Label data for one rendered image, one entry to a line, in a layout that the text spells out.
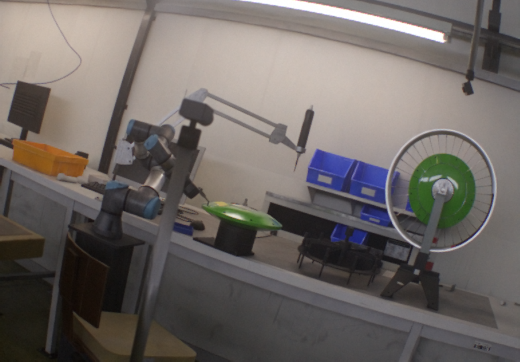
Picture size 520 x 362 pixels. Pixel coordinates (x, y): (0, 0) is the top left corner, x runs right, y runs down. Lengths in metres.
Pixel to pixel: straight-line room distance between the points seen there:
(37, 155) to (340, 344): 1.89
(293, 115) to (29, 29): 2.35
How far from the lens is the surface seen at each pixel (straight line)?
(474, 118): 2.98
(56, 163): 2.85
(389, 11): 2.63
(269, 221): 2.15
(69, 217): 2.69
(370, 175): 2.99
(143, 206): 2.13
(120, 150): 2.49
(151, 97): 3.56
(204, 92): 2.48
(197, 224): 2.51
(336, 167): 3.03
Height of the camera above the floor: 1.31
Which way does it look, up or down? 1 degrees down
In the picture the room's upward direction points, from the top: 16 degrees clockwise
